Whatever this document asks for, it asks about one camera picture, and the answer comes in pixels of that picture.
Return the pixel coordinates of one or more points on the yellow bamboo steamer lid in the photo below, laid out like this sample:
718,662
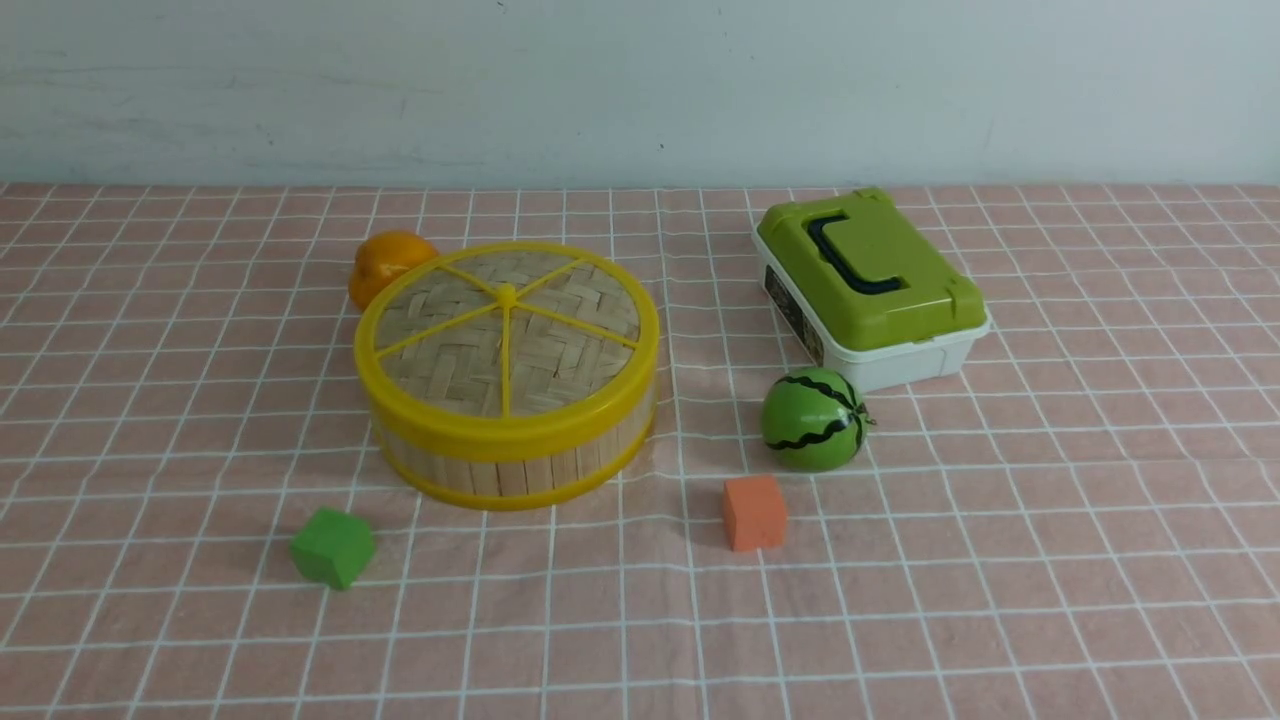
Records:
509,351

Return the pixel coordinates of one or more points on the bamboo steamer basket yellow rim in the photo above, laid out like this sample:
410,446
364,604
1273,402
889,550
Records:
530,482

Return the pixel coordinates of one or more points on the green toy watermelon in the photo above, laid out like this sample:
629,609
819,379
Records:
814,420

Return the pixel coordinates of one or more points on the orange foam cube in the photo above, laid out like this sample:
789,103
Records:
755,515

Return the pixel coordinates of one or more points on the green white plastic storage box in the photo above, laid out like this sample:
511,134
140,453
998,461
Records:
865,292

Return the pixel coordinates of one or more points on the orange toy bell pepper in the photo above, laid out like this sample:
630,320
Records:
383,258

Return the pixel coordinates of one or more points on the green foam cube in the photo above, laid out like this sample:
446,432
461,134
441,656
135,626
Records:
333,548

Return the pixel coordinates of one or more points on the pink checked tablecloth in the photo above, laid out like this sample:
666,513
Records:
1081,525

